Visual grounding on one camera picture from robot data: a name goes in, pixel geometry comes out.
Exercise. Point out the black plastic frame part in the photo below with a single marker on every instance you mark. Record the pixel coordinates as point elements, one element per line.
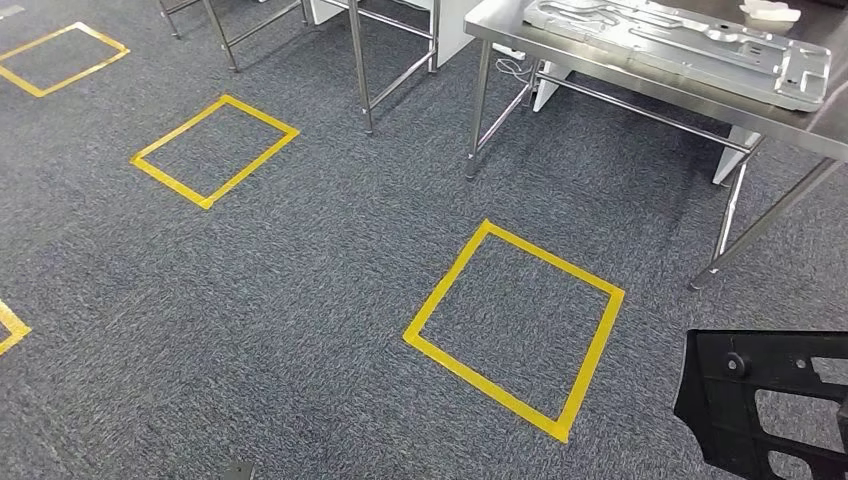
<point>715,397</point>

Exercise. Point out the black robot base tip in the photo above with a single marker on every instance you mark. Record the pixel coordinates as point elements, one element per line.
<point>238,472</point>

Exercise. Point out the stainless steel workbench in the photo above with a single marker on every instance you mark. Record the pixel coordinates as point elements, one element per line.
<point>596,69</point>

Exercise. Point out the stainless steel table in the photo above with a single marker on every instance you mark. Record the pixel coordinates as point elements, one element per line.
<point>222,40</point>
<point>360,73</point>

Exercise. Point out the white power strip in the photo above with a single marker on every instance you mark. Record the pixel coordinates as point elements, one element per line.
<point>509,51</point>

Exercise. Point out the silver stamped metal panel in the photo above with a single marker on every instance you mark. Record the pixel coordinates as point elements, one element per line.
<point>662,46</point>

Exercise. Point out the white folded cloth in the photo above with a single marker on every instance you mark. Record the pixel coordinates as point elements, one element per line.
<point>768,10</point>

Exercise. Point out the yellow floor tape square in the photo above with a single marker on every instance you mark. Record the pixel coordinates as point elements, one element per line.
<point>10,324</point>

